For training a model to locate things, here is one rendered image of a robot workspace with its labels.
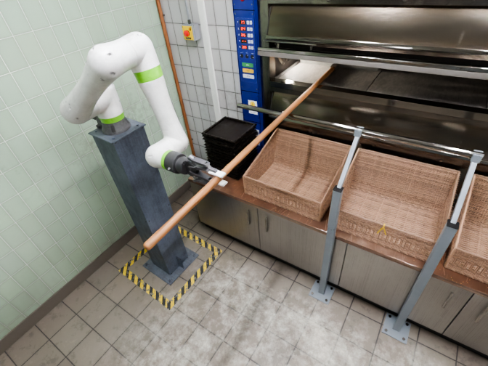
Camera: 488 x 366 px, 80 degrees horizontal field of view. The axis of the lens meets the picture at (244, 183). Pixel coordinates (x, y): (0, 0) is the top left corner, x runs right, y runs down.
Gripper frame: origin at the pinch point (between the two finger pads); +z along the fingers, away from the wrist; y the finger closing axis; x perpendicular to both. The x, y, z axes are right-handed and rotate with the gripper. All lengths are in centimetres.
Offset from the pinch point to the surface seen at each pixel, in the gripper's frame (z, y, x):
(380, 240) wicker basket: 62, 59, -52
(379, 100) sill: 38, 3, -101
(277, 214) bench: 2, 63, -46
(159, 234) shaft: 1.1, -0.6, 33.9
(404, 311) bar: 85, 96, -40
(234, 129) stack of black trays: -48, 30, -77
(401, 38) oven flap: 42, -30, -99
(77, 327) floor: -94, 120, 63
